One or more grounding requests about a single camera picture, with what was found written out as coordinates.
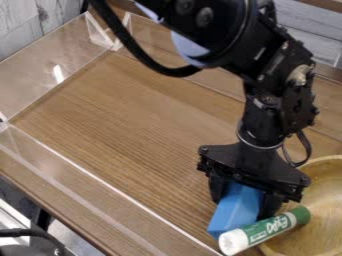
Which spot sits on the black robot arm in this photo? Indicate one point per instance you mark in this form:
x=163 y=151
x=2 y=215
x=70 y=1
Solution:
x=233 y=34

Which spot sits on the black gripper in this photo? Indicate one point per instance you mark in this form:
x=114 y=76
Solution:
x=255 y=168

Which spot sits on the green white expo marker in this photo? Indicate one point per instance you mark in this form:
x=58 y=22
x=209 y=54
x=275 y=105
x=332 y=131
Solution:
x=239 y=239

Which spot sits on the clear acrylic tray wall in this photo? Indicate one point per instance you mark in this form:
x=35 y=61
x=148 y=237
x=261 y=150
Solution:
x=99 y=143

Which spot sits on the blue foam block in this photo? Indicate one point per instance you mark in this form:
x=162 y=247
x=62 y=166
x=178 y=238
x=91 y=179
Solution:
x=237 y=210

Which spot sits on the black metal table frame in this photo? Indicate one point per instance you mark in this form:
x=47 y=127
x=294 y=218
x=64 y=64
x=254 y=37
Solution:
x=24 y=223

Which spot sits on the brown wooden bowl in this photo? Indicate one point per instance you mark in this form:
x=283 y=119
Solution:
x=319 y=237

